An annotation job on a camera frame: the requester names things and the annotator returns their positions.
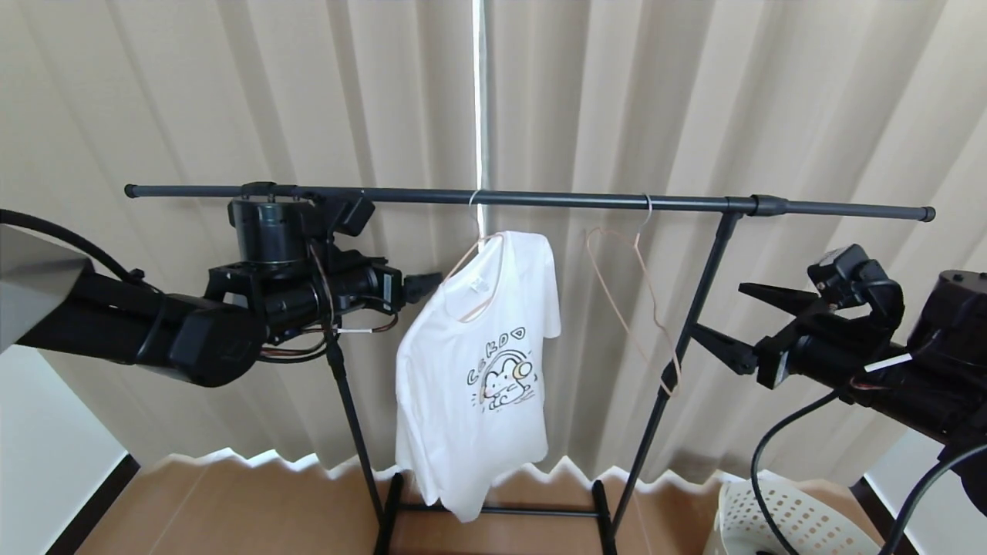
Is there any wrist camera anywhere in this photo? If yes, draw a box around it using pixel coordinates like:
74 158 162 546
312 197 376 238
807 245 904 328

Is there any black cable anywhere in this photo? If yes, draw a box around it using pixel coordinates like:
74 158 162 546
0 210 147 288
752 389 987 555

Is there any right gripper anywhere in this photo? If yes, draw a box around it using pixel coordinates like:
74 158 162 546
690 282 881 390

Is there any black clothes rack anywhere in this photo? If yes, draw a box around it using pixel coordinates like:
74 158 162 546
123 183 936 555

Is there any white laundry basket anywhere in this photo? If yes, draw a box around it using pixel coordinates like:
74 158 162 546
717 472 884 555

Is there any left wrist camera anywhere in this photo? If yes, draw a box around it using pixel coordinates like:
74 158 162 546
312 197 376 238

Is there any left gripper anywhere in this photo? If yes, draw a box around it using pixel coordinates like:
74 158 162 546
308 258 407 318

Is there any pink clothes hanger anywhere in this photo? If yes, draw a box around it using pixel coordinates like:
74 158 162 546
443 189 506 323
586 194 683 398

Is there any white printed t-shirt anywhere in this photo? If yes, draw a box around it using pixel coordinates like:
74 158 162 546
395 230 562 523

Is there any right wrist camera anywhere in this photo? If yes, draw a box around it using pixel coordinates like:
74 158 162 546
807 245 904 328

